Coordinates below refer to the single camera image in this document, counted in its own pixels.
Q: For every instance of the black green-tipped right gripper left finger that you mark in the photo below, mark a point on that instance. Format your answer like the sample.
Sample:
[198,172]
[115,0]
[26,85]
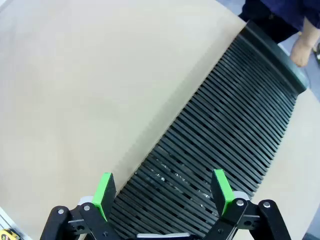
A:
[100,200]

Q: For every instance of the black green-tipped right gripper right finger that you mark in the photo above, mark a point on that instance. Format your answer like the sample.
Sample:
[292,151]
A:
[223,192]

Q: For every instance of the person left forearm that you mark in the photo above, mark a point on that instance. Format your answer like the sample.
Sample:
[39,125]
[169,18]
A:
[311,30]

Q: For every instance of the person left hand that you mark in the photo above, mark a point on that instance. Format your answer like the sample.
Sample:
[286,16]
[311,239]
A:
[301,52]

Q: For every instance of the black slotted PCB rack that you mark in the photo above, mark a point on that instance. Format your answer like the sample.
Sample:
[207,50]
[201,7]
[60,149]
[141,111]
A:
[225,125]

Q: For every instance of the yellow tape measure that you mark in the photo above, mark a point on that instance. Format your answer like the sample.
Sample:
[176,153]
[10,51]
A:
[7,235]

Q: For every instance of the person torso dark blue clothing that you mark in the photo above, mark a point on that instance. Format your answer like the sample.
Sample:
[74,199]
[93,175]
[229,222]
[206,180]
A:
[275,12]

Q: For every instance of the white slotted rail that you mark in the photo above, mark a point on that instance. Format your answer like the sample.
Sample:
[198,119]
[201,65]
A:
[6,221]

